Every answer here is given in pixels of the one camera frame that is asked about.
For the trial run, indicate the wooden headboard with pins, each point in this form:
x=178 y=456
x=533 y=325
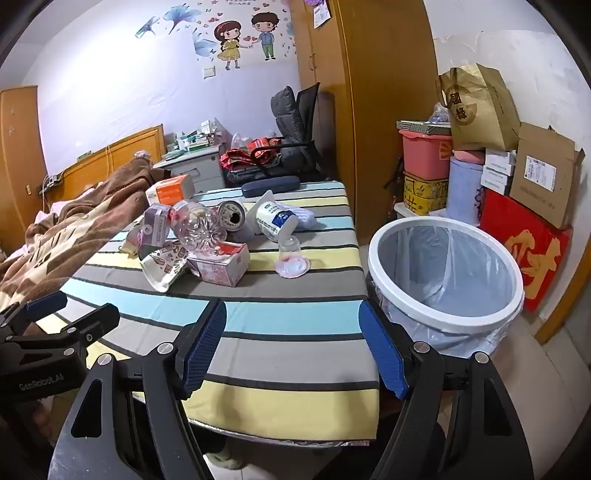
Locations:
x=129 y=147

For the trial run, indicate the striped tablecloth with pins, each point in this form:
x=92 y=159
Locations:
x=286 y=323

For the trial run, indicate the pale pink plastic wrapper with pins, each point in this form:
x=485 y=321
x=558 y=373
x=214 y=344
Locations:
x=134 y=240

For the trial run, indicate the clear plastic bag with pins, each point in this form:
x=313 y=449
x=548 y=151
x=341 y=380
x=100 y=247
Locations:
x=441 y=114

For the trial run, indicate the pink cloth cover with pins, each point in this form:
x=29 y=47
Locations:
x=468 y=156

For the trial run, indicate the open cardboard box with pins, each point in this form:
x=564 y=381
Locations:
x=545 y=180

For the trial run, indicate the pink plastic bin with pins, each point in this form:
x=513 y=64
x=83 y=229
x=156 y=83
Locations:
x=425 y=157

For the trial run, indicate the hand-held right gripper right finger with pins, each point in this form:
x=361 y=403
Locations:
x=383 y=350

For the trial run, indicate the small purple box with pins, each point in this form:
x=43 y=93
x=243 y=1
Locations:
x=157 y=224

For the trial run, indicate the stack of white cartons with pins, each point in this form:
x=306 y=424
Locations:
x=498 y=170

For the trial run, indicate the white wall switch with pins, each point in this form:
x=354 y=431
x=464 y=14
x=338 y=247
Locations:
x=209 y=72

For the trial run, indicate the wooden door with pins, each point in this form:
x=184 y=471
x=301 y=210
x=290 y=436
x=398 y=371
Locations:
x=18 y=152

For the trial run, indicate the clear storage box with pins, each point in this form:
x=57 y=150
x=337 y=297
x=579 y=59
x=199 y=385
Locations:
x=406 y=210

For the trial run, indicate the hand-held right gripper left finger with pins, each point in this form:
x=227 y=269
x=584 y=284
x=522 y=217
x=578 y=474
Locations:
x=203 y=350

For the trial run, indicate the printed paper cup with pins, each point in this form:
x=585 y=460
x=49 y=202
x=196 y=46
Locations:
x=161 y=272

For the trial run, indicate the pile of small boxes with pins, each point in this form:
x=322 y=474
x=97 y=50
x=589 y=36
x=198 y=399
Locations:
x=194 y=138

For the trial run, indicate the translucent bin liner bag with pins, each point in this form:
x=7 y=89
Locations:
x=438 y=263

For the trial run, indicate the clear plastic bottle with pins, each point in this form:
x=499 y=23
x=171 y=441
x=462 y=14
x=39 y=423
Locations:
x=198 y=228

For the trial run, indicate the red printed bags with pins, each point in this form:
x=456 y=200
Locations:
x=258 y=150

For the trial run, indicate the pink printed box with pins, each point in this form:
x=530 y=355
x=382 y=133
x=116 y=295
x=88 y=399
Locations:
x=217 y=267

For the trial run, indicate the metal drink can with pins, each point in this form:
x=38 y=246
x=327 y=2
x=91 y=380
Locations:
x=225 y=210

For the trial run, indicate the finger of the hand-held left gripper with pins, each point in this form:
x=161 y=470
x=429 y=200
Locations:
x=46 y=303
x=94 y=323

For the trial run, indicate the brown blanket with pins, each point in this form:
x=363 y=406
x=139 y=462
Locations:
x=69 y=221

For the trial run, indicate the black folded tripod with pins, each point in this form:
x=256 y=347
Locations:
x=396 y=177

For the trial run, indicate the cartoon wall sticker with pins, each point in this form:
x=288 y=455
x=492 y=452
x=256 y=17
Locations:
x=231 y=41

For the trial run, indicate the grey bedside cabinet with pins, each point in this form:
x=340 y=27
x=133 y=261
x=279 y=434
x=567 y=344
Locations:
x=203 y=170

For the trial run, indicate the pale slipper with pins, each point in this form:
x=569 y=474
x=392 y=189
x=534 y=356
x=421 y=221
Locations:
x=226 y=459

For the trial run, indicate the brown paper bag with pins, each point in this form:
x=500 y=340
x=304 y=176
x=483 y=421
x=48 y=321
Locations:
x=480 y=110

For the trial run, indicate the wooden wardrobe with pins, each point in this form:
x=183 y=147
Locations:
x=378 y=115

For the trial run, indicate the pale blue cylinder container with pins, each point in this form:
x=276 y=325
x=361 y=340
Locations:
x=464 y=194

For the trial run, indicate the white round trash bin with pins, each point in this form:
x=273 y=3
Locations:
x=461 y=319

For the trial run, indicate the striped flat box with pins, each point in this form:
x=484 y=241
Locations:
x=420 y=125

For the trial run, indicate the hanging paper tags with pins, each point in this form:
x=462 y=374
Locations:
x=321 y=16

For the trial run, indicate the clear cup with pink lid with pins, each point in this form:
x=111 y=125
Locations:
x=291 y=267

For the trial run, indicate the red gift box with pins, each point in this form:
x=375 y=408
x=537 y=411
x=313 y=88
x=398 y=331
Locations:
x=526 y=249

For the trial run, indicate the yellow patterned box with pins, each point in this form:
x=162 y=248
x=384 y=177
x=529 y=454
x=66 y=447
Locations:
x=425 y=194

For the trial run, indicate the dark blue glasses case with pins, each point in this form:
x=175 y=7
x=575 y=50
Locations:
x=270 y=185

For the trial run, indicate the white blue yogurt bottle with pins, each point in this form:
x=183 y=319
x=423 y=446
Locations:
x=272 y=219

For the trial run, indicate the orange white box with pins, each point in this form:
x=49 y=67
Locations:
x=173 y=189

